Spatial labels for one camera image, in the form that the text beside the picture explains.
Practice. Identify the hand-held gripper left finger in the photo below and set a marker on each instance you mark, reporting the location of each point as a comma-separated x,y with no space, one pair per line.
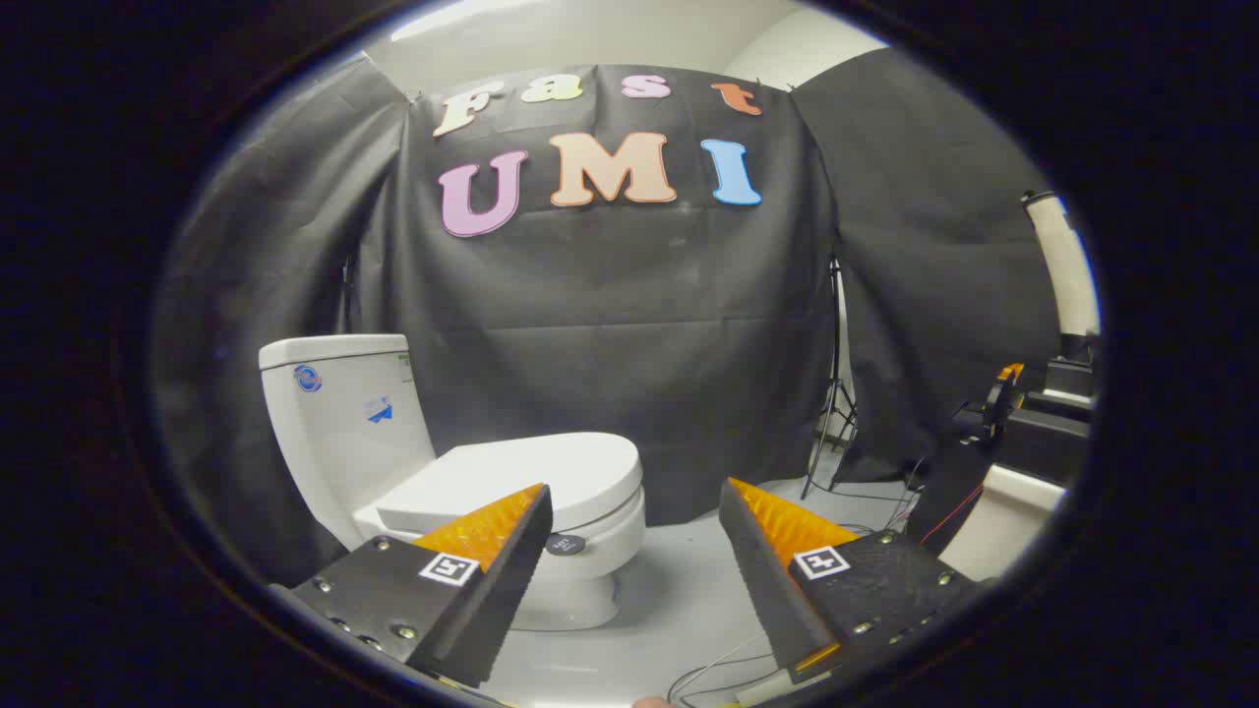
497,590

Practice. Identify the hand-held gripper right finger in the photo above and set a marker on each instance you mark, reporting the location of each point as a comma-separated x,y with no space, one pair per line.
765,580

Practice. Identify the white toilet lid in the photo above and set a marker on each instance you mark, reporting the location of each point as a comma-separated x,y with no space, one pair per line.
551,467

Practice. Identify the white ceramic toilet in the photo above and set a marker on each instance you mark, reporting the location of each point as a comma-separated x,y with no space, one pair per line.
334,433

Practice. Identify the black tripod stand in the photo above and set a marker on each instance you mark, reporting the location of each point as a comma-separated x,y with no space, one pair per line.
836,334

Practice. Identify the black backdrop cloth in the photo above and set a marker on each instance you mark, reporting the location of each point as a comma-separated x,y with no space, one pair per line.
639,324

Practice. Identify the orange and black tool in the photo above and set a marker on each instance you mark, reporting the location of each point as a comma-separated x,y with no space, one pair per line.
1005,388

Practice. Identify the black equipment stack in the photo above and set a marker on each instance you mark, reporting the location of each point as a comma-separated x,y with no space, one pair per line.
1043,438

